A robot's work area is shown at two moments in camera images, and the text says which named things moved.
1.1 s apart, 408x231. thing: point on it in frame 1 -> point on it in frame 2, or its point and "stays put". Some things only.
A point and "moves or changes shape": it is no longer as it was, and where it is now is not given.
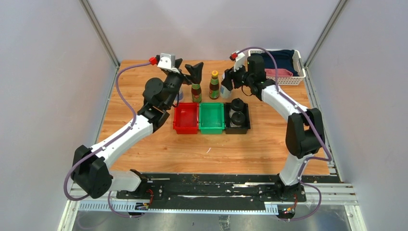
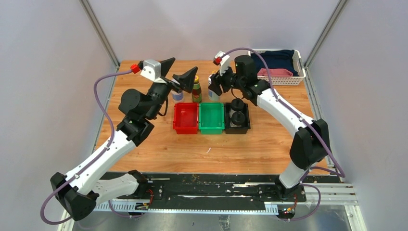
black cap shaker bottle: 237,104 stays put
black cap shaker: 237,118 stays put
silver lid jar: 180,96 stays put
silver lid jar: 224,93 moves or changes shape
